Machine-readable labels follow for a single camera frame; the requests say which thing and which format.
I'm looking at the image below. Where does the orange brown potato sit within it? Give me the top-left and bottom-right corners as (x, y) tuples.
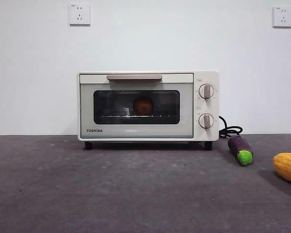
(132, 96), (155, 115)

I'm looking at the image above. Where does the oven door with beige handle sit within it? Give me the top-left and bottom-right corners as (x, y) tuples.
(79, 73), (194, 139)

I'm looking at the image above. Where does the beige oven knob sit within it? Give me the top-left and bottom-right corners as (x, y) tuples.
(198, 83), (215, 100)
(198, 113), (215, 130)

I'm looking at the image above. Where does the white toaster oven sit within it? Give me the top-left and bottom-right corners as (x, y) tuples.
(77, 70), (220, 150)

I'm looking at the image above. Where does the purple toy eggplant green stem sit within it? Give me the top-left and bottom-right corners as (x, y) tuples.
(227, 135), (254, 167)

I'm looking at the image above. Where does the yellow corn cob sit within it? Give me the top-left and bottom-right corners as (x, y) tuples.
(273, 152), (291, 187)

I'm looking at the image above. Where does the metal wire oven rack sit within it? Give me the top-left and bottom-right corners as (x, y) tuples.
(97, 114), (179, 119)

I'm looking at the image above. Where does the black oven power cable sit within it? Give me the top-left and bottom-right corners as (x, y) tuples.
(219, 116), (243, 139)

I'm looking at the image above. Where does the white wall socket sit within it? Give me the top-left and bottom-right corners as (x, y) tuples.
(272, 6), (291, 28)
(69, 3), (91, 26)

